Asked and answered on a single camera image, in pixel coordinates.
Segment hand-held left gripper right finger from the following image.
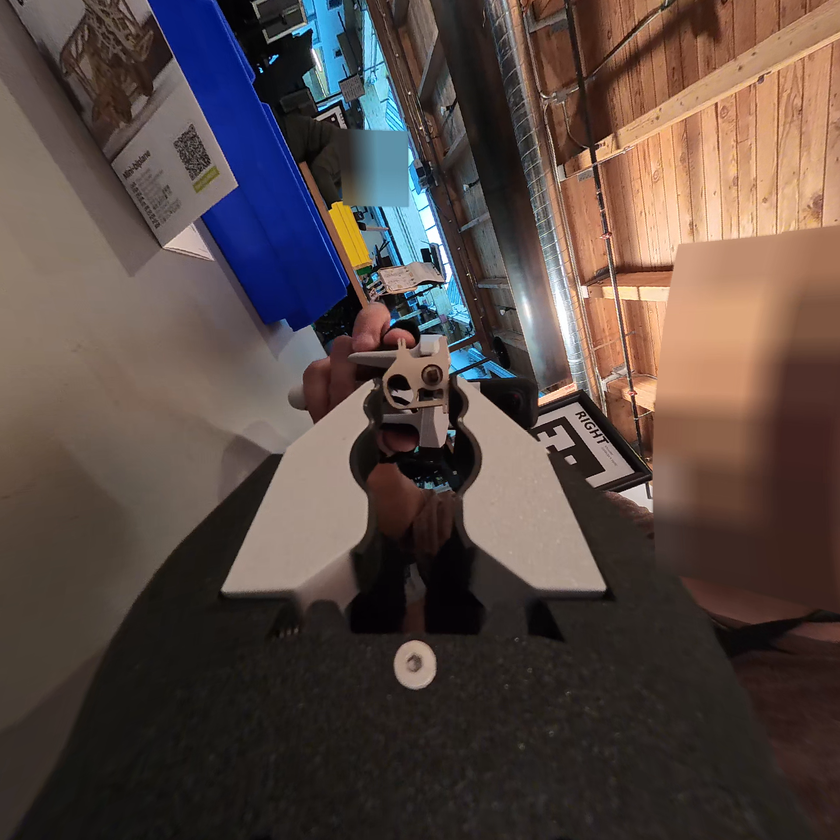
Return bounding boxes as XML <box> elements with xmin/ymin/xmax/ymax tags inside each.
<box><xmin>451</xmin><ymin>381</ymin><xmax>609</xmax><ymax>601</ymax></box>

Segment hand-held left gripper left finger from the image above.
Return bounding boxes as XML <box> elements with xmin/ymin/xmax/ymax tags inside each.
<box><xmin>222</xmin><ymin>382</ymin><xmax>384</xmax><ymax>616</ymax></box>

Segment biplane model kit box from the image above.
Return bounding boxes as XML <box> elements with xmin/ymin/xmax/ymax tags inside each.
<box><xmin>10</xmin><ymin>0</ymin><xmax>240</xmax><ymax>262</ymax></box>

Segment person's right hand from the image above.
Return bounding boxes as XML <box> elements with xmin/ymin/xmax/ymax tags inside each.
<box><xmin>302</xmin><ymin>305</ymin><xmax>460</xmax><ymax>547</ymax></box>

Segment pale tagged device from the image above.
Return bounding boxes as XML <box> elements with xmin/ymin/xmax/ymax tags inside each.
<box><xmin>367</xmin><ymin>261</ymin><xmax>448</xmax><ymax>300</ymax></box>

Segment yellow plastic bin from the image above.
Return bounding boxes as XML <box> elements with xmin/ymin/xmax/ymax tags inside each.
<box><xmin>327</xmin><ymin>200</ymin><xmax>374</xmax><ymax>271</ymax></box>

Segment blue plastic bin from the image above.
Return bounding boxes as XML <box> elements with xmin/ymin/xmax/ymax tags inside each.
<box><xmin>147</xmin><ymin>0</ymin><xmax>352</xmax><ymax>329</ymax></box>

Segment silver ventilation duct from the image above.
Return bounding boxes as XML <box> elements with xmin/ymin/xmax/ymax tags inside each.
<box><xmin>482</xmin><ymin>0</ymin><xmax>595</xmax><ymax>398</ymax></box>

